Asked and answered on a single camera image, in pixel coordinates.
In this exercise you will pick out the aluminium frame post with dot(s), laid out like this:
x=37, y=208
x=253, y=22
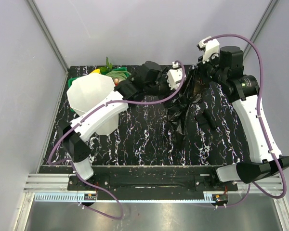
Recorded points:
x=45, y=30
x=259, y=27

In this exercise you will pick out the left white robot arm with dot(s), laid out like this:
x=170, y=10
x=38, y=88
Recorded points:
x=78, y=149

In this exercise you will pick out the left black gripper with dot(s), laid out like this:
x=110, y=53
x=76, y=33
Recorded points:
x=164, y=78

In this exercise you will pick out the white translucent trash bin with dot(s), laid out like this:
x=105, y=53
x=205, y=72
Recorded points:
x=101, y=119

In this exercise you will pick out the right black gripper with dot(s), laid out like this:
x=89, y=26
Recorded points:
x=213, y=58

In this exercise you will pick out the left aluminium frame post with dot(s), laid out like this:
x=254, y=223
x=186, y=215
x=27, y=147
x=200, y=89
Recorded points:
x=45, y=30

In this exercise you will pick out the black trash bag roll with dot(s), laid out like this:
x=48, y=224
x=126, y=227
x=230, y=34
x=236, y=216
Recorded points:
x=206, y=119

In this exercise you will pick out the green coiled bean bundle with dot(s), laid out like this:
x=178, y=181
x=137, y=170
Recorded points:
x=121, y=75

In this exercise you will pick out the yellow toy vegetable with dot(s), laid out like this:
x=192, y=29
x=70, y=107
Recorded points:
x=97, y=71

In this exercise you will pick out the aluminium front rail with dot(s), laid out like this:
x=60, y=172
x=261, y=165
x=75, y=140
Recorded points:
x=65, y=182

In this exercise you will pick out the green leafy toy plant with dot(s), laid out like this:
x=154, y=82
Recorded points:
x=107, y=68

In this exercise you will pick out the green plastic basket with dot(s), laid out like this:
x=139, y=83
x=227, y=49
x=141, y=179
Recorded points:
x=71, y=81

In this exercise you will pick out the white slotted cable duct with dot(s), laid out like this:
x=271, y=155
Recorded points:
x=65, y=197

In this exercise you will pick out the right aluminium frame post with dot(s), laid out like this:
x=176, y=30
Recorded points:
x=259, y=27

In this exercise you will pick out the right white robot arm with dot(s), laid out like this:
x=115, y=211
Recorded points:
x=266, y=159

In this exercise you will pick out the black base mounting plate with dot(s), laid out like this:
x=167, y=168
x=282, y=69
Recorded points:
x=197, y=178

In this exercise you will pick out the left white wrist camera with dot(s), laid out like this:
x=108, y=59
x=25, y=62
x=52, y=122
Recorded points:
x=174, y=76

